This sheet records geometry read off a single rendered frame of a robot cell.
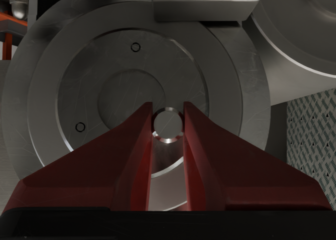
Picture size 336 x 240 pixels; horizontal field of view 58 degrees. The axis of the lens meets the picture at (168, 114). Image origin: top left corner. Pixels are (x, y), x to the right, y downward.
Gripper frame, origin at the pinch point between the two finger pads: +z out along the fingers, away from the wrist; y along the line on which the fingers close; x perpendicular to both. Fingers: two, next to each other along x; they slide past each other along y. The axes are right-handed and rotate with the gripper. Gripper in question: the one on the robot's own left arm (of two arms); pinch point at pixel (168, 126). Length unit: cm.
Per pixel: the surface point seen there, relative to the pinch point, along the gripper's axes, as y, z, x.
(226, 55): -3.1, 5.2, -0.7
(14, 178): 24.7, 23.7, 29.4
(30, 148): 7.4, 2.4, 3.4
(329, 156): -15.8, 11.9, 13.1
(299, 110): -15.9, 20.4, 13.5
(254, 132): -4.7, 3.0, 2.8
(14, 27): 140, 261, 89
